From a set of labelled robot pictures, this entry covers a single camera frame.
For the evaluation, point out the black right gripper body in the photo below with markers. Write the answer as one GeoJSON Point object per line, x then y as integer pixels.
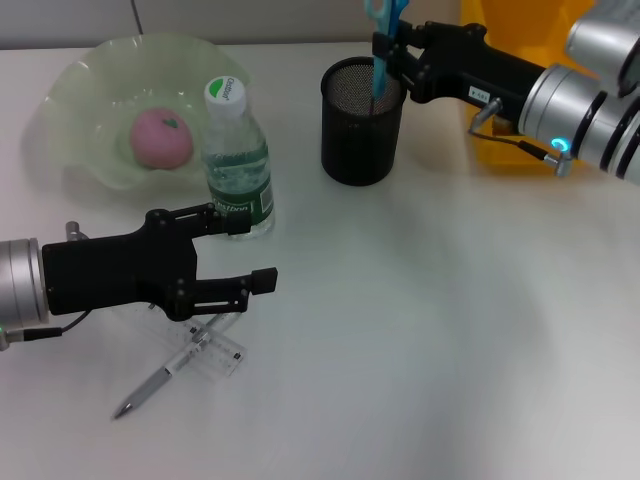
{"type": "Point", "coordinates": [460, 65]}

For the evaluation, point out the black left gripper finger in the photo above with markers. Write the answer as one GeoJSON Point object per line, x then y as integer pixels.
{"type": "Point", "coordinates": [239, 225]}
{"type": "Point", "coordinates": [265, 281]}

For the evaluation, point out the clear water bottle green label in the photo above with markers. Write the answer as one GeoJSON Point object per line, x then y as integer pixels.
{"type": "Point", "coordinates": [237, 160]}

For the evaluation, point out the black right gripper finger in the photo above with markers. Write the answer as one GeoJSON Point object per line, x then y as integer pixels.
{"type": "Point", "coordinates": [410, 34]}
{"type": "Point", "coordinates": [404, 70]}

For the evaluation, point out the transparent plastic ruler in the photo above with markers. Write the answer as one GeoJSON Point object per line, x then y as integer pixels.
{"type": "Point", "coordinates": [225, 357]}

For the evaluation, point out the blue scissors with cap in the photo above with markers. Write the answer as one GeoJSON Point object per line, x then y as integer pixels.
{"type": "Point", "coordinates": [382, 75]}

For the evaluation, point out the black mesh pen holder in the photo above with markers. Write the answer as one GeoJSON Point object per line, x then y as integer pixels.
{"type": "Point", "coordinates": [360, 150]}

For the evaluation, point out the yellow plastic bin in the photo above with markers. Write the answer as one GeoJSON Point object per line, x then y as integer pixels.
{"type": "Point", "coordinates": [525, 25]}

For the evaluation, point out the pink toy peach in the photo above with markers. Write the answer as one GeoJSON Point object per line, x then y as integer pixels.
{"type": "Point", "coordinates": [160, 140]}

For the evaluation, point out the silver ballpoint pen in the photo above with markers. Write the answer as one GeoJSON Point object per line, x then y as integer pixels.
{"type": "Point", "coordinates": [145, 392]}

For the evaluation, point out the pale green wavy glass plate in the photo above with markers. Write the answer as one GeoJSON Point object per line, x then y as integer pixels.
{"type": "Point", "coordinates": [90, 90]}

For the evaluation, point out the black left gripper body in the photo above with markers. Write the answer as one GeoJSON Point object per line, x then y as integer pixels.
{"type": "Point", "coordinates": [115, 272]}

